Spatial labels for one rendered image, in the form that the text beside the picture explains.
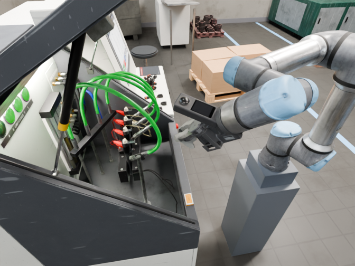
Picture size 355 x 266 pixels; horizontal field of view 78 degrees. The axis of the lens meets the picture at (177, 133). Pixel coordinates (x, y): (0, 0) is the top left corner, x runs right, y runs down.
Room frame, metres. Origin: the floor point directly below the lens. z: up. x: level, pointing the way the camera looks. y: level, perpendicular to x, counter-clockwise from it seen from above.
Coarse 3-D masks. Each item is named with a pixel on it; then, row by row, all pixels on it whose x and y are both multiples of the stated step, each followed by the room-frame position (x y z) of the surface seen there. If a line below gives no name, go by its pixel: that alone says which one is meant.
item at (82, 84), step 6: (78, 84) 0.62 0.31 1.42; (84, 84) 0.61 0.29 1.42; (90, 84) 0.60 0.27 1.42; (96, 84) 0.60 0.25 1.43; (108, 90) 0.59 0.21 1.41; (114, 90) 0.59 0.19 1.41; (120, 96) 0.58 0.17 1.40; (132, 102) 0.57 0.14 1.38; (138, 108) 0.56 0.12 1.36; (144, 114) 0.56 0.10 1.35; (150, 120) 0.55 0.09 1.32; (156, 126) 0.55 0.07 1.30; (156, 132) 0.55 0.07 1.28; (72, 138) 0.65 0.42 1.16; (156, 144) 0.55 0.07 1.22; (150, 150) 0.56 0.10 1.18
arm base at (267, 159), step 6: (264, 150) 0.77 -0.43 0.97; (258, 156) 0.78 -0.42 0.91; (264, 156) 0.75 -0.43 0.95; (270, 156) 0.73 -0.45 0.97; (276, 156) 0.71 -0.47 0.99; (282, 156) 0.71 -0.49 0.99; (288, 156) 0.72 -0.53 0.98; (264, 162) 0.73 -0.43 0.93; (270, 162) 0.72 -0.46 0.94; (276, 162) 0.71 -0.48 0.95; (282, 162) 0.70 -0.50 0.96; (288, 162) 0.73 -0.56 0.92; (270, 168) 0.70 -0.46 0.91; (276, 168) 0.69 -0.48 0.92; (282, 168) 0.69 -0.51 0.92
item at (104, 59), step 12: (48, 0) 1.19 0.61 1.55; (60, 0) 1.19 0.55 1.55; (36, 12) 0.98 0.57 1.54; (48, 12) 0.99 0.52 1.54; (84, 48) 1.01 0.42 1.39; (96, 48) 1.01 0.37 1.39; (108, 48) 1.10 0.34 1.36; (96, 60) 1.01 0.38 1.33; (108, 60) 1.02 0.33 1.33; (132, 60) 1.68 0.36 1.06; (108, 72) 1.02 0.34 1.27; (132, 72) 1.47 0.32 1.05
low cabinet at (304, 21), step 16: (288, 0) 6.27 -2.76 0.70; (304, 0) 5.70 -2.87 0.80; (320, 0) 5.53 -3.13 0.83; (336, 0) 5.53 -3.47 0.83; (352, 0) 5.53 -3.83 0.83; (272, 16) 6.82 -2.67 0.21; (288, 16) 6.08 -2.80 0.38; (304, 16) 5.52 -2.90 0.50; (320, 16) 5.20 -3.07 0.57; (336, 16) 5.27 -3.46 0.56; (352, 16) 5.34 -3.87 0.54; (288, 32) 5.97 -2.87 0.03; (304, 32) 5.34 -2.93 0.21; (352, 32) 5.38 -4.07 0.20
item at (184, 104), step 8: (184, 96) 0.46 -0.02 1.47; (176, 104) 0.43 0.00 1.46; (184, 104) 0.43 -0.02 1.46; (192, 104) 0.44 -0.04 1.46; (200, 104) 0.44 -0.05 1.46; (208, 104) 0.44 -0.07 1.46; (184, 112) 0.42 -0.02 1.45; (192, 112) 0.41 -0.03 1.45; (200, 112) 0.42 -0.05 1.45; (208, 112) 0.42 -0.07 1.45; (200, 120) 0.41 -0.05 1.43; (208, 120) 0.40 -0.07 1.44
